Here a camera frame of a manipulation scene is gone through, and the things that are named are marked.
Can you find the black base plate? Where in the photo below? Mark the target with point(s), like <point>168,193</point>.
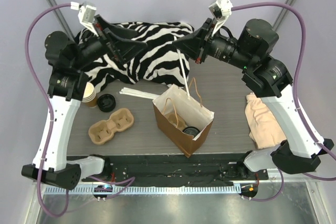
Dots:
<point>177,170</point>

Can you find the black cup lid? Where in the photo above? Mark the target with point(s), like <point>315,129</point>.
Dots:
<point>193,131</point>

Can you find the cardboard cup carrier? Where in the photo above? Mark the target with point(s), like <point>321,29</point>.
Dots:
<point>176,120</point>
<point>104,130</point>

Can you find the beige folded cloth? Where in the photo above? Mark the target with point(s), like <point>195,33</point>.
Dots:
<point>264,128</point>

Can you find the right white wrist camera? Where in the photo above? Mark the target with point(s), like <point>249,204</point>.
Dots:
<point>221,11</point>

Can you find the stack of paper cups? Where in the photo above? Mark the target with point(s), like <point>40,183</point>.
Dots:
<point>90,96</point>

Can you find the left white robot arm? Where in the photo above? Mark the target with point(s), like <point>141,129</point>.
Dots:
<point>65,93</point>

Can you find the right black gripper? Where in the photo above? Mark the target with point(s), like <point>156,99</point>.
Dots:
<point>204,41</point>

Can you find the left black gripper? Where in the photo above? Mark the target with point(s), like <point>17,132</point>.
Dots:
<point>107,41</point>

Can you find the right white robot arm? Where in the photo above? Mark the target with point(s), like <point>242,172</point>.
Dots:
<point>270,80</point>

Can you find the white slotted cable duct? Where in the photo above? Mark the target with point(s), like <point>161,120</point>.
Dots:
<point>94,189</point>

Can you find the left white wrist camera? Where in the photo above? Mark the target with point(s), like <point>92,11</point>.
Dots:
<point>86,13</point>

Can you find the zebra print pillow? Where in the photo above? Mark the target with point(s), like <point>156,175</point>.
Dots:
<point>158,63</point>

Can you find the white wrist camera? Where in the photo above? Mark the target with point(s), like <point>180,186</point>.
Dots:
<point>221,11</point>
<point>86,13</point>

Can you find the brown paper bag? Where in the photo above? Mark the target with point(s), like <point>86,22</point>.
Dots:
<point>183,119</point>

